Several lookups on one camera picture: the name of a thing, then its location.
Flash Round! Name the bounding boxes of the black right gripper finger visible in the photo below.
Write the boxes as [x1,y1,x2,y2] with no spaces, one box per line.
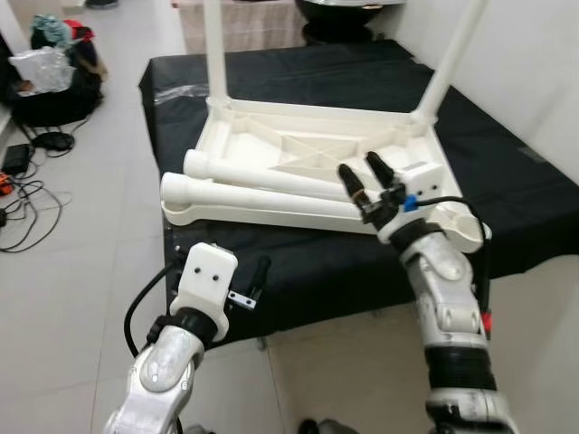
[365,151,400,193]
[337,163,368,205]

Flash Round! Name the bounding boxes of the white plastic table top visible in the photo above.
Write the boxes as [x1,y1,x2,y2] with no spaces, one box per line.
[161,98,495,255]

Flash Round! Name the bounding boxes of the black tablecloth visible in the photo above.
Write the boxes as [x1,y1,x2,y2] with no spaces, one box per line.
[138,38,579,350]

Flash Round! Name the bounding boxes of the grey right robot foot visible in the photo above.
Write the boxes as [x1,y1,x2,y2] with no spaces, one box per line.
[299,416,364,434]

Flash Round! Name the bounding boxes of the large black round bowl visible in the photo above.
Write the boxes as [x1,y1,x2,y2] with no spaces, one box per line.
[297,0,404,45]

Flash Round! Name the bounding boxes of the beige woven mat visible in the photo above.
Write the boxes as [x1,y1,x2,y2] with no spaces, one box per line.
[181,0,309,54]

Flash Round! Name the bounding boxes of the clear tape strip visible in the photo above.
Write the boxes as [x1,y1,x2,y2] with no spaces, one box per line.
[154,84,212,103]

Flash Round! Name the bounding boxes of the black router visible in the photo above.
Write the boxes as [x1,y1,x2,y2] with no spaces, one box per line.
[32,131,76,153]

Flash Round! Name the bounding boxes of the black power adapter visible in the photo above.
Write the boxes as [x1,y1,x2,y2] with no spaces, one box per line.
[3,143,36,175]

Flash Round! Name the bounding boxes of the clear plastic bag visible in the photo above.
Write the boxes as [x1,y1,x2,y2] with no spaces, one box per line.
[9,47,76,95]

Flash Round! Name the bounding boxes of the red cloth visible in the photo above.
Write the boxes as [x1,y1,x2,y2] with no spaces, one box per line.
[68,23,97,47]

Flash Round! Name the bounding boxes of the teal cloth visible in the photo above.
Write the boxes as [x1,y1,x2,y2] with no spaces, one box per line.
[32,14,74,47]

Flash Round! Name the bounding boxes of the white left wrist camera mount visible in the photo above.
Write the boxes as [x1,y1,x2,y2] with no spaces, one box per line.
[169,242,240,332]

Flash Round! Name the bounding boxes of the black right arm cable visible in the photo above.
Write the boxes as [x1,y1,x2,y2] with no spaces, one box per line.
[407,194,495,314]

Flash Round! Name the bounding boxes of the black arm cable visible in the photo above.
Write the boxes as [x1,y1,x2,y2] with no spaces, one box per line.
[407,194,495,314]
[124,260,187,359]

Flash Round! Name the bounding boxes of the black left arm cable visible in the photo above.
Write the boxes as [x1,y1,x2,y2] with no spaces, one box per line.
[124,260,187,359]

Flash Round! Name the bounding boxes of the black floor cables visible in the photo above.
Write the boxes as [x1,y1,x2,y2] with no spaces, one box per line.
[0,127,65,255]

